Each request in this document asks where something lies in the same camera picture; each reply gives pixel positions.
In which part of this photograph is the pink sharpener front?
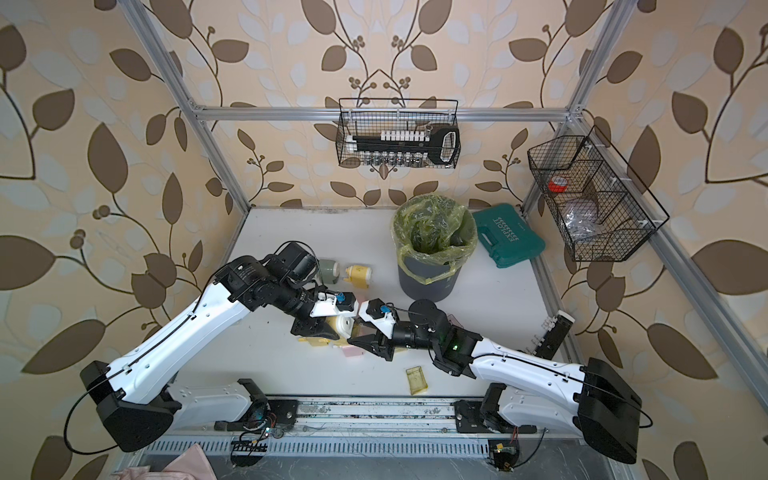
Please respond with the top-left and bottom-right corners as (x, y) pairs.
(341, 345), (365, 358)

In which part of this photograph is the green pencil sharpener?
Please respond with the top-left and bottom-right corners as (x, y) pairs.
(318, 259), (340, 284)

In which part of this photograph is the yellow sharpener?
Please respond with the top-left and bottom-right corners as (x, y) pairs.
(326, 316), (355, 340)
(299, 337), (331, 347)
(344, 265), (372, 289)

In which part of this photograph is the yellow sharpener front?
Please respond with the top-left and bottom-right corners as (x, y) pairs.
(299, 337), (331, 347)

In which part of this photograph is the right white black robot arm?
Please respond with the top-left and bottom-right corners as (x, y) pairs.
(349, 299), (653, 465)

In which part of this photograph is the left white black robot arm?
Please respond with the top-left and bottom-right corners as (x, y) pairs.
(80, 241), (359, 452)

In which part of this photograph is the grey trash bin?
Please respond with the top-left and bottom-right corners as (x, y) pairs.
(398, 252), (462, 302)

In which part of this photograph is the green plastic bin liner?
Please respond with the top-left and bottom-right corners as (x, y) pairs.
(391, 193), (478, 267)

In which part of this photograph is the green plastic tool case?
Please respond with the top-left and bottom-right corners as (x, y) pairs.
(473, 204), (546, 269)

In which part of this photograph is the pink cloth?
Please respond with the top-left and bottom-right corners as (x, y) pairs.
(110, 444), (217, 480)

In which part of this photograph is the socket set holder black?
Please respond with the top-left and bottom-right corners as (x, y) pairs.
(336, 125), (461, 168)

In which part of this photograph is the clear plastic bag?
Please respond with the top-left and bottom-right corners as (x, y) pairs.
(562, 198), (600, 242)

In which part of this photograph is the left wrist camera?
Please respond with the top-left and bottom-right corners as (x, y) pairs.
(310, 291), (360, 318)

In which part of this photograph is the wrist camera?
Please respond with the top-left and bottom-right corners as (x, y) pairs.
(310, 291), (360, 318)
(358, 298), (398, 339)

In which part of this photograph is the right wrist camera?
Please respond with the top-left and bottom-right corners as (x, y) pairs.
(358, 298), (398, 339)

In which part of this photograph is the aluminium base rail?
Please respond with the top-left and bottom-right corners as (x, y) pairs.
(127, 394), (626, 440)

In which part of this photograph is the slotted grey cable duct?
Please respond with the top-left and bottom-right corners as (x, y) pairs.
(143, 435), (489, 459)

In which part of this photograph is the black wire basket back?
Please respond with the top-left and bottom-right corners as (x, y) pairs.
(335, 96), (461, 169)

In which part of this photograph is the black wire basket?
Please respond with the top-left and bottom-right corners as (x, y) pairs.
(527, 126), (670, 262)
(335, 96), (461, 169)

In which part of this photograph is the black wire basket right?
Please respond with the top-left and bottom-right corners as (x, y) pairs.
(527, 126), (670, 262)

